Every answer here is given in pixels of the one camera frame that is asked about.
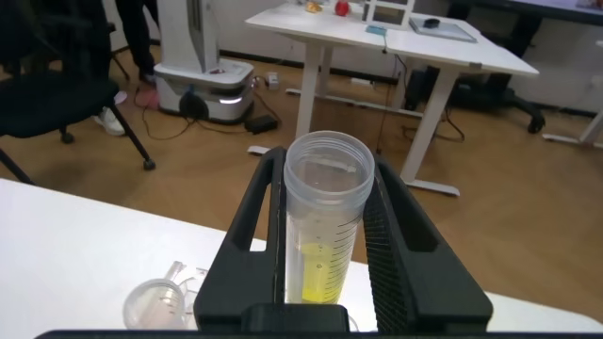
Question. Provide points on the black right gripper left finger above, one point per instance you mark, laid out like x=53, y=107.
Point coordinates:
x=235, y=273

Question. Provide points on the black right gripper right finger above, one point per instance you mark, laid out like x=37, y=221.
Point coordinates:
x=414, y=282

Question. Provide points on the yellow pigment test tube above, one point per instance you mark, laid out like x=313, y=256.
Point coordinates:
x=325, y=212

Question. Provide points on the orange pigment test tube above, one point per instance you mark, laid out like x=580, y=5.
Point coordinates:
x=155, y=306

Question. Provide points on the black power adapter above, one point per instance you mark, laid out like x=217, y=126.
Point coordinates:
x=261, y=124

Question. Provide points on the pink floor cloth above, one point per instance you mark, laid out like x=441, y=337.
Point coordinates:
x=147, y=100

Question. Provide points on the white power strip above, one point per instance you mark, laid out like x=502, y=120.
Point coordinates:
x=272, y=80

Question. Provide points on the person in black clothes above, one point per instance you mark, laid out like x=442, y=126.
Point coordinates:
x=109, y=122

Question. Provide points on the white humanoid robot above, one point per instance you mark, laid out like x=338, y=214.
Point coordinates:
x=202, y=70

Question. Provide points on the white standing desk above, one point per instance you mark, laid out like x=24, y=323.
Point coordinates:
x=320, y=33
x=589, y=134
x=447, y=52

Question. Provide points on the grey flat tray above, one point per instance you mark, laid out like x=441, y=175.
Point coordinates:
x=445, y=32

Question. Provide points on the black office chair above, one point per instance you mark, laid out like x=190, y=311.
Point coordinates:
x=47, y=103

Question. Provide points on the small teal card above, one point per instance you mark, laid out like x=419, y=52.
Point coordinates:
x=376, y=30

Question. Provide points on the black computer mouse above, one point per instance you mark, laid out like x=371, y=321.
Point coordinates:
x=431, y=22

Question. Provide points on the small orange food item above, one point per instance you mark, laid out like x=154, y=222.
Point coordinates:
x=313, y=6

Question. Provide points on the red apple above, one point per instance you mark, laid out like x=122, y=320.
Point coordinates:
x=342, y=7

